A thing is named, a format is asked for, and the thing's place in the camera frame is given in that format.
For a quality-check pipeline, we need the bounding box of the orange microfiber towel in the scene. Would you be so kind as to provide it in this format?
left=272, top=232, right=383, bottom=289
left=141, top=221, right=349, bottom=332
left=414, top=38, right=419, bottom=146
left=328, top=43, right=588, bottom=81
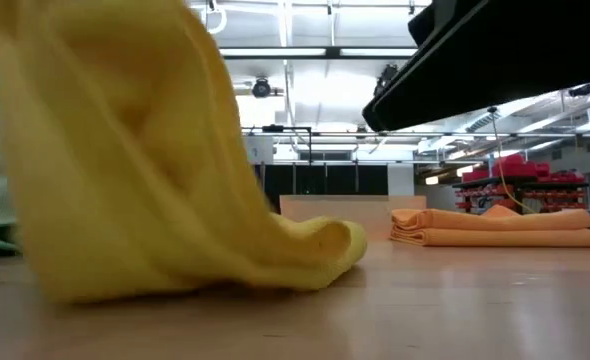
left=391, top=204, right=590, bottom=232
left=389, top=227, right=590, bottom=249

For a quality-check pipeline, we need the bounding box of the yellow microfiber towel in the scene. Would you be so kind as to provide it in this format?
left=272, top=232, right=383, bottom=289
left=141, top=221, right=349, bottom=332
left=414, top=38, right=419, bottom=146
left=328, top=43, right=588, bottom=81
left=0, top=0, right=369, bottom=304

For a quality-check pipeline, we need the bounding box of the overhead light bar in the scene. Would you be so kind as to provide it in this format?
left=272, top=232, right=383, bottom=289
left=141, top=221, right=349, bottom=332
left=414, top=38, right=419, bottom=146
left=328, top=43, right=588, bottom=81
left=219, top=46, right=419, bottom=60

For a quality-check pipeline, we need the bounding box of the shelf with red bins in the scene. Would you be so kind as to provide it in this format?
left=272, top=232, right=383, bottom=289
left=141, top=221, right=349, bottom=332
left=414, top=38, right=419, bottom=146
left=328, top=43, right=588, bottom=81
left=452, top=153, right=590, bottom=215

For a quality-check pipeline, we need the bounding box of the translucent orange plastic bin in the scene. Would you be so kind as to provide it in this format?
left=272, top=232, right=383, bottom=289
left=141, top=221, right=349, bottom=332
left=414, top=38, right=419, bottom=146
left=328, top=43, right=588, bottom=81
left=279, top=194, right=427, bottom=240

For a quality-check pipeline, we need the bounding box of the yellow hanging cord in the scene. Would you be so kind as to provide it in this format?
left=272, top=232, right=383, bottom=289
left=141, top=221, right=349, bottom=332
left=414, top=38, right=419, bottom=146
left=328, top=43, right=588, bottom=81
left=487, top=104, right=539, bottom=215

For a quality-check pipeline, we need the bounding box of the black ceiling camera with cable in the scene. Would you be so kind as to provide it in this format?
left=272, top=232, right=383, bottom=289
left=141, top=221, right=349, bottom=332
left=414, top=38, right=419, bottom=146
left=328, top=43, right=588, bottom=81
left=373, top=63, right=401, bottom=99

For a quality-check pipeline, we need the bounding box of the round black ceiling camera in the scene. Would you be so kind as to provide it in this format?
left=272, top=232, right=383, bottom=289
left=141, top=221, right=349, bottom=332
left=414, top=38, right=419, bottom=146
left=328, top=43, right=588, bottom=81
left=251, top=77, right=275, bottom=100

